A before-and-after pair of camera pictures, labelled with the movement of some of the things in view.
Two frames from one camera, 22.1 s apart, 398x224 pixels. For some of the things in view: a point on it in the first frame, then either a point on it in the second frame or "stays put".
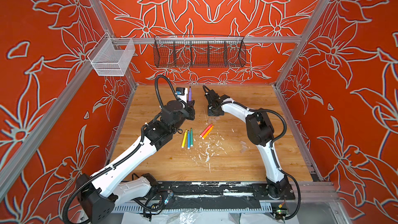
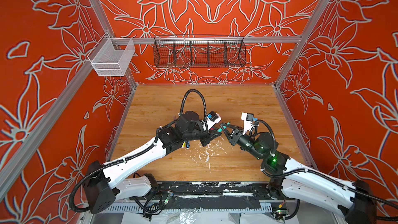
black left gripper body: x=187 y=113 to x=204 y=137
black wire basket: x=199 y=51 stays put
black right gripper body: x=212 y=112 to x=240 y=139
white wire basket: x=111 y=57 stays put
